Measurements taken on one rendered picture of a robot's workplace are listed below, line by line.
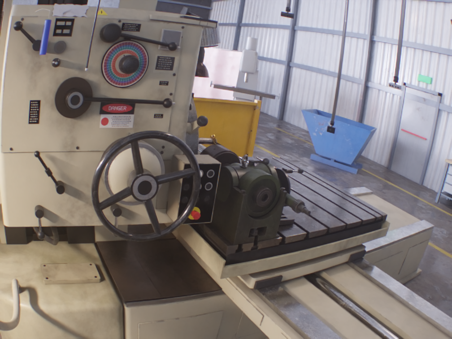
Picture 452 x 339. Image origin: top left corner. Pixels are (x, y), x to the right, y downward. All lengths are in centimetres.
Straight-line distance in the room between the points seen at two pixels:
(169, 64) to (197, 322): 134
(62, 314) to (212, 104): 314
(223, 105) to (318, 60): 717
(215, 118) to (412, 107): 565
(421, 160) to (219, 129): 551
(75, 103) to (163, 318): 119
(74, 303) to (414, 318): 175
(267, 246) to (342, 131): 586
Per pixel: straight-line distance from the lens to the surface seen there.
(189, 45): 142
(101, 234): 228
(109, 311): 182
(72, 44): 129
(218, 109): 432
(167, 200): 153
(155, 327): 198
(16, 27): 125
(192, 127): 151
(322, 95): 1099
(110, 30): 125
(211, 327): 217
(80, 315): 181
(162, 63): 138
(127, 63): 124
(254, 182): 158
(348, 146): 747
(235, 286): 190
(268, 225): 170
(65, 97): 127
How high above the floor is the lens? 175
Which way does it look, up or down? 17 degrees down
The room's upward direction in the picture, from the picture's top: 9 degrees clockwise
